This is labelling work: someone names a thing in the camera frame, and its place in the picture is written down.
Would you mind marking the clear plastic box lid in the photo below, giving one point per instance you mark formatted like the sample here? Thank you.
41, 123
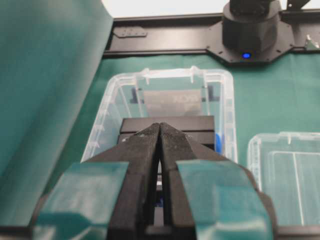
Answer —
286, 167

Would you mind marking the clear plastic storage box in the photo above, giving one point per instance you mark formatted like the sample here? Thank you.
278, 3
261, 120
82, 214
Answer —
123, 93

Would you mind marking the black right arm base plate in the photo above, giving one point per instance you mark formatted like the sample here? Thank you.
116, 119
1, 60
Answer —
243, 40

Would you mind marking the black boxes inside container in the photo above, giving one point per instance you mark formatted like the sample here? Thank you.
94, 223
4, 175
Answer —
170, 122

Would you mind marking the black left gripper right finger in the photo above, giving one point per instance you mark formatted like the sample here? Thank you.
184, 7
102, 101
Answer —
209, 197

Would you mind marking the green table cloth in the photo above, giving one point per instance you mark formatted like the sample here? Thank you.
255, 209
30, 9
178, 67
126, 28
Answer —
53, 77

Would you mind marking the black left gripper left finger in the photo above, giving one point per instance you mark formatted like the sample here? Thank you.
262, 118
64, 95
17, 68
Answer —
111, 196

